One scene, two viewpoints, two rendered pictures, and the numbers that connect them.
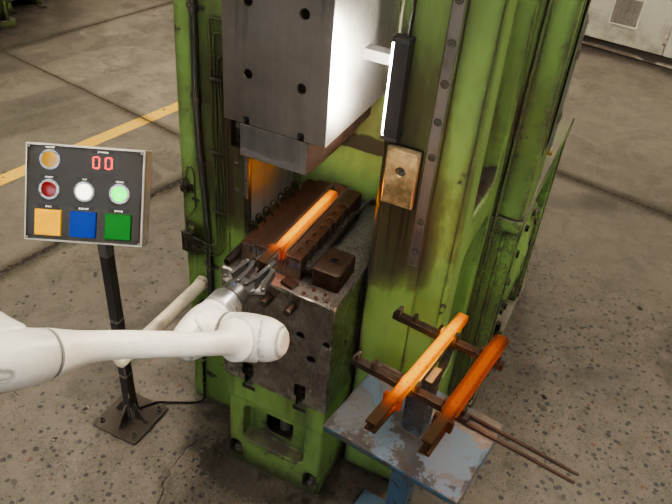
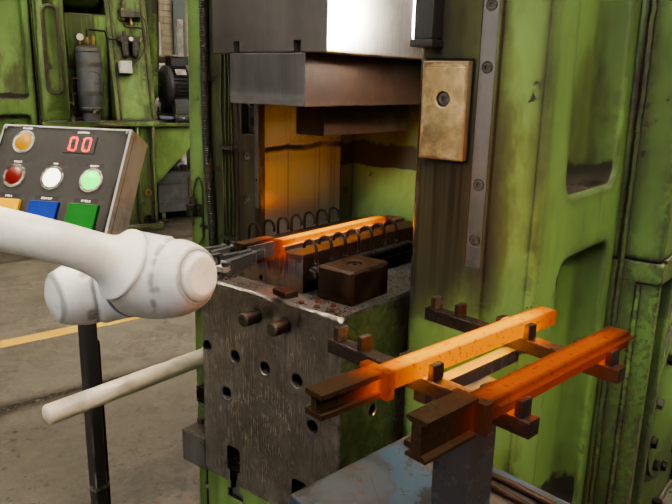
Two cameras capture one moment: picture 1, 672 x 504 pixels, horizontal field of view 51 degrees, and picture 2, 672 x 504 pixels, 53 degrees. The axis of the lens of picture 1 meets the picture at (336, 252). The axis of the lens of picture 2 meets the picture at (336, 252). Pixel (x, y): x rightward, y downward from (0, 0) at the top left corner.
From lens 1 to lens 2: 1.03 m
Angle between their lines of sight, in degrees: 27
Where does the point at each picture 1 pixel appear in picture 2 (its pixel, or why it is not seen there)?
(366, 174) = not seen: hidden behind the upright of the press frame
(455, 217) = (531, 163)
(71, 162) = (46, 144)
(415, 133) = (461, 33)
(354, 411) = (352, 484)
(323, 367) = (329, 439)
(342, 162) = (400, 194)
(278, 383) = (271, 481)
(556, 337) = not seen: outside the picture
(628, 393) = not seen: outside the picture
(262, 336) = (161, 253)
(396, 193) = (439, 137)
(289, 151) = (284, 74)
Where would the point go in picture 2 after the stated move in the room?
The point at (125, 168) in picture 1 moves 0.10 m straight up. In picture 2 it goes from (104, 150) to (102, 104)
